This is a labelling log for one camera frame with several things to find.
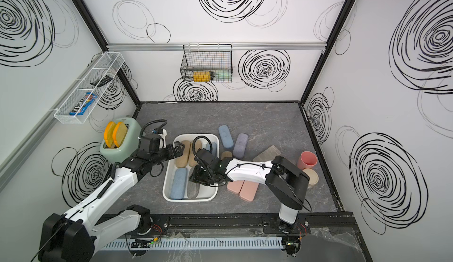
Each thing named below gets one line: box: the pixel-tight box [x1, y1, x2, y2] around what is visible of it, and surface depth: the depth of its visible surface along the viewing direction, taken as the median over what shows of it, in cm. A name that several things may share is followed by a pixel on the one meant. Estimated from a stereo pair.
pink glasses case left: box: [226, 180, 245, 195], surface depth 82 cm
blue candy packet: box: [69, 92, 98, 116], surface depth 72 cm
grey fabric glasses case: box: [186, 180, 200, 199], surface depth 76 cm
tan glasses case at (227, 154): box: [220, 151, 233, 160], surface depth 95 cm
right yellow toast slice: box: [112, 121, 128, 148], surface depth 81 cm
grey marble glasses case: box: [252, 145, 282, 162], surface depth 94 cm
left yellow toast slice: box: [103, 121, 117, 149], surface depth 80 cm
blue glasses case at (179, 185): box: [169, 167, 187, 200], surface depth 84 cm
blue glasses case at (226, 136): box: [218, 124, 235, 149], surface depth 101 cm
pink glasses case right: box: [239, 180, 260, 202], surface depth 82 cm
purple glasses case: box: [232, 132, 249, 160], surface depth 97 cm
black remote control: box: [90, 74, 114, 88], surface depth 82 cm
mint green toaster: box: [99, 118, 141, 164], surface depth 84 cm
